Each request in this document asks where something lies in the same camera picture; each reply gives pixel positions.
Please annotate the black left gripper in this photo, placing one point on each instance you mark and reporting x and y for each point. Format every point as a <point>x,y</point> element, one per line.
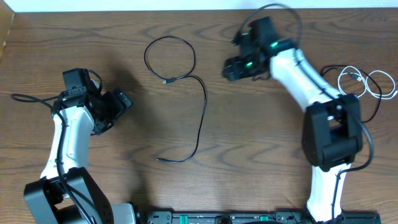
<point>119,106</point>

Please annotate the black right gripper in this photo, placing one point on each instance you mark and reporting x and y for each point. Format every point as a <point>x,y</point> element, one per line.
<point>234,65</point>

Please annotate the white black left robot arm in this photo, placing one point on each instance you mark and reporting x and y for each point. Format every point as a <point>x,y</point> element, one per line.
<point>66,192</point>

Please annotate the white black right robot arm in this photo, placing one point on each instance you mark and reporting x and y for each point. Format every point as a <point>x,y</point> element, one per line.
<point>331,136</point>

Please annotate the cardboard panel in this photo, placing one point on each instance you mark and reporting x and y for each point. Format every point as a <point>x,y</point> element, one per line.
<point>6,20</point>

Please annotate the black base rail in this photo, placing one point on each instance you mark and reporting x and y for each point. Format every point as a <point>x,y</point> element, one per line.
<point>281,216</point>

